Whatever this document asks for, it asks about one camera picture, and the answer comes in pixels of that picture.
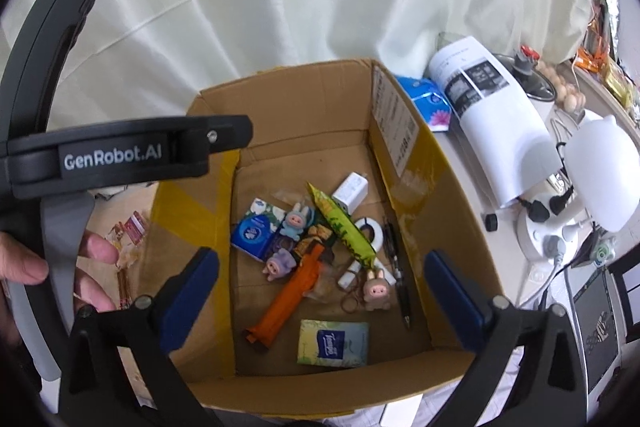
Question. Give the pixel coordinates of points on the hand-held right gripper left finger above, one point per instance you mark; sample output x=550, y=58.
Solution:
x=192, y=297

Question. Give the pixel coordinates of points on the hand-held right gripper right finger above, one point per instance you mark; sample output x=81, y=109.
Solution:
x=452, y=302

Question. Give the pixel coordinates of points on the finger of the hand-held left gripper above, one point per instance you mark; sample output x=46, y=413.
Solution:
x=225, y=132

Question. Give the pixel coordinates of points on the cardboard box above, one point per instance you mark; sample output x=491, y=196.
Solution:
x=300, y=117

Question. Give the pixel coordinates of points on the clear pastry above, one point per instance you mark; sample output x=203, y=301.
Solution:
x=122, y=247

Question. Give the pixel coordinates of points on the long orange snack packet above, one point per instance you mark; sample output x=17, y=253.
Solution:
x=285, y=302

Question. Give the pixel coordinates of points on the blue bunny figurine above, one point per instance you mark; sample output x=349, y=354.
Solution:
x=295, y=222

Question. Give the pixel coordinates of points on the large white clamp clip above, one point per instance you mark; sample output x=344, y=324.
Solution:
x=361, y=223

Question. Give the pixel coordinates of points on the clear brown snack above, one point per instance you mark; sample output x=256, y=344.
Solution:
x=325, y=287

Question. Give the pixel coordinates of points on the long yellow green snack packet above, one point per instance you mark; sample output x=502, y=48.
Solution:
x=345, y=227

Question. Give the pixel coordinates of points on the dark brown snack packet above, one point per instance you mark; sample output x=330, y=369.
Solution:
x=312, y=239

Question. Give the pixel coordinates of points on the person's left hand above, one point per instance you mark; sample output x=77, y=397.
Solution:
x=97, y=249

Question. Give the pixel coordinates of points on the black pen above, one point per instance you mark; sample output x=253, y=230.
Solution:
x=400, y=277

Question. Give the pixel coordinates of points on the green white tissue pack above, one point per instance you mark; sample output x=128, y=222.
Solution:
x=262, y=209

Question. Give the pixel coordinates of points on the round white power strip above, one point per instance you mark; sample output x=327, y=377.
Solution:
x=535, y=242

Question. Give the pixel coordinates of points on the pale green tissue pack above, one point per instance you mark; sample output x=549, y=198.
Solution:
x=345, y=342

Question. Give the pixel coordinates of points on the black plug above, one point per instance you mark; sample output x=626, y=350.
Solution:
x=562, y=202
x=537, y=211

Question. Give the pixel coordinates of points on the white charger adapter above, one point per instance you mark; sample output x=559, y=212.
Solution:
x=350, y=192

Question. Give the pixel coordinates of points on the dark screen tablet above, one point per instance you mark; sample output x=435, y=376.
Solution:
x=597, y=332

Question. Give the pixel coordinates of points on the white printed paper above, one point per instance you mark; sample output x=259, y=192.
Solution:
x=500, y=132

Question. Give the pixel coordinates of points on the blue flowered tissue pack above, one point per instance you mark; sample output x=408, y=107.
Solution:
x=425, y=99

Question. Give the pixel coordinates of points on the white cooker with grey lid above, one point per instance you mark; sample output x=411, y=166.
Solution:
x=530, y=77

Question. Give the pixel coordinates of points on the row of brown eggs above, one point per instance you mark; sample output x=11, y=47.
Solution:
x=565, y=92

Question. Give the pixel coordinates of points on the orange snack bags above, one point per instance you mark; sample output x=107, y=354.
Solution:
x=607, y=72

